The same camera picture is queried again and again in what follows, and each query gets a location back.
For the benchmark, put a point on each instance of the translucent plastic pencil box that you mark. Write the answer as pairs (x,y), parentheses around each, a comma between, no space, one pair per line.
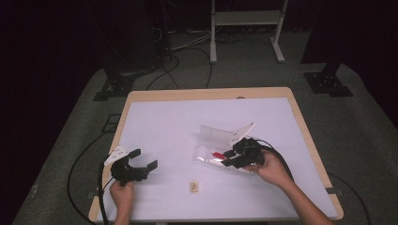
(216,137)

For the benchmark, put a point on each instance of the red pen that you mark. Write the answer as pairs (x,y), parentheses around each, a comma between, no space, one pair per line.
(219,155)

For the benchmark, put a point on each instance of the white metal frame stand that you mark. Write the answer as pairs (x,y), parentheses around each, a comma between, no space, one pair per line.
(247,18)

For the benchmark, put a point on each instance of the white pen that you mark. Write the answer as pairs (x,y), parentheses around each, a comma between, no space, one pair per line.
(215,161)

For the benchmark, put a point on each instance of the small beige eraser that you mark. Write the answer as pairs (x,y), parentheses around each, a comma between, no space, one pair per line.
(194,186)

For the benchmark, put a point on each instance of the person's right hand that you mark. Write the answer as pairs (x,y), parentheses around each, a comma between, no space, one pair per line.
(272,170)

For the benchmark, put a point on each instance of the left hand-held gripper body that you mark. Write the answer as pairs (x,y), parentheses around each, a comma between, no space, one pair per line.
(125,172)

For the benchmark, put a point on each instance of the black stand with base plate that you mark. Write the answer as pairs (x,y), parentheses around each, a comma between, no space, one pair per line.
(328,82)
(117,84)

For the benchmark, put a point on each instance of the wooden table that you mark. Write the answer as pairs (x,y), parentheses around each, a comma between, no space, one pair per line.
(206,93)

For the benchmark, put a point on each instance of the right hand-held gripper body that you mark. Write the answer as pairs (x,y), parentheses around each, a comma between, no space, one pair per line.
(248,153)

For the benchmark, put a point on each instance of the person's left hand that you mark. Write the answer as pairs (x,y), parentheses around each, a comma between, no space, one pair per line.
(122,195)

